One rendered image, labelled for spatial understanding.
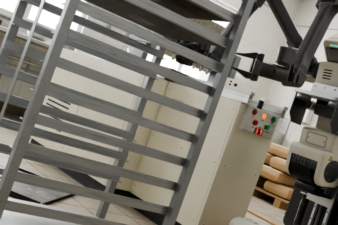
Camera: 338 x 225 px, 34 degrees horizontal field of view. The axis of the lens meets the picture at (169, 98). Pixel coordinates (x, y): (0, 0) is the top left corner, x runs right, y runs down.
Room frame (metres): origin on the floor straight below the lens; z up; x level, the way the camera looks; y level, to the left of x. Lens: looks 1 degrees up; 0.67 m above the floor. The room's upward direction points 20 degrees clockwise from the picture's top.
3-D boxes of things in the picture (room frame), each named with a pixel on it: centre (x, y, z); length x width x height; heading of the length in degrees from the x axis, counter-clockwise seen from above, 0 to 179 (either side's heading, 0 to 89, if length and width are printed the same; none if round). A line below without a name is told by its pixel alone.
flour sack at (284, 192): (7.05, -1.87, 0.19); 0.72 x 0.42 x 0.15; 130
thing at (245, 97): (3.82, 0.19, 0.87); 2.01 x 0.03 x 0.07; 37
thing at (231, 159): (3.42, -0.30, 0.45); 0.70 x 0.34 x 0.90; 37
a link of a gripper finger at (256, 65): (2.04, -0.22, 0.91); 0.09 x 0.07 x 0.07; 94
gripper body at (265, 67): (2.04, -0.29, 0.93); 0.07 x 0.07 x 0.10; 4
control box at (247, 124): (3.13, -0.52, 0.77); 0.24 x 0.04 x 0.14; 127
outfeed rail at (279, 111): (4.00, -0.04, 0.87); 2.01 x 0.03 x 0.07; 37
